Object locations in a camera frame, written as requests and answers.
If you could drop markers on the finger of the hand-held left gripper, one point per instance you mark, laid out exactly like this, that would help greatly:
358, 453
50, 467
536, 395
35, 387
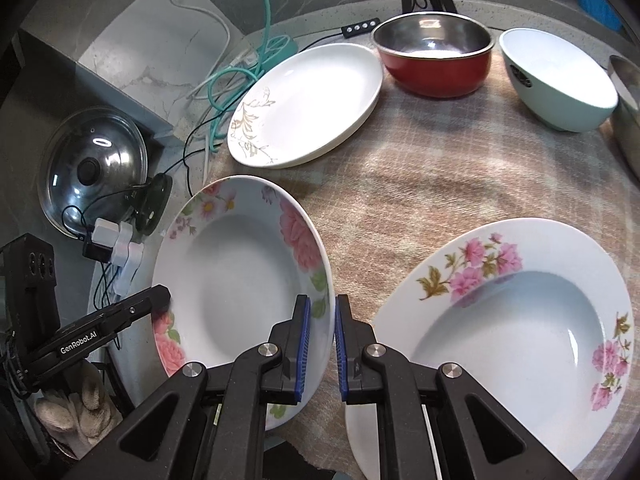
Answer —
145, 302

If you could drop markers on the black round device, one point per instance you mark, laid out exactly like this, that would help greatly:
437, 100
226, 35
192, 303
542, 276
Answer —
152, 202

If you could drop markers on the white plate with gold print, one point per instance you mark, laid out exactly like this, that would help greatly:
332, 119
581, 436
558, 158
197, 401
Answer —
310, 100

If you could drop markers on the white power adapter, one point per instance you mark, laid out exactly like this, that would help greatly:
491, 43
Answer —
107, 232
127, 252

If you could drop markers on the black inline remote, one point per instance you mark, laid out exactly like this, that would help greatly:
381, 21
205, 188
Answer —
361, 26

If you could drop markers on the glass pot lid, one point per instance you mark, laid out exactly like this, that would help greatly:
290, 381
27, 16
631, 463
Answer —
90, 175

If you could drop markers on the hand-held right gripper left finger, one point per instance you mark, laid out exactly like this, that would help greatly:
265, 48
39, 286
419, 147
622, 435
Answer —
302, 340

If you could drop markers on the deep plate with large peonies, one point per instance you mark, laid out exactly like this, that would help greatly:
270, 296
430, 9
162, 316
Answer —
240, 285

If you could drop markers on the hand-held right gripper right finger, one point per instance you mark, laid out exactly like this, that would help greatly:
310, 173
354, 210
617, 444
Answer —
341, 340

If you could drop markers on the beige plaid cloth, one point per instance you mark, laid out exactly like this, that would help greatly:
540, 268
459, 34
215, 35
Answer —
400, 170

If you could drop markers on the blue ribbed cup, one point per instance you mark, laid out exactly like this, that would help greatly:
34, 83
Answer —
595, 0

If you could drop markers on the plain steel bowl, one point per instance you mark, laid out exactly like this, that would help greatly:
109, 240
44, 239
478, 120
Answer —
630, 125

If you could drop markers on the deep plate with small pink flowers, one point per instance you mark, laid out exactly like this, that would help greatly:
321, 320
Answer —
500, 335

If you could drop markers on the person's left hand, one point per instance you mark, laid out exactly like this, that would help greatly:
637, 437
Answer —
90, 410

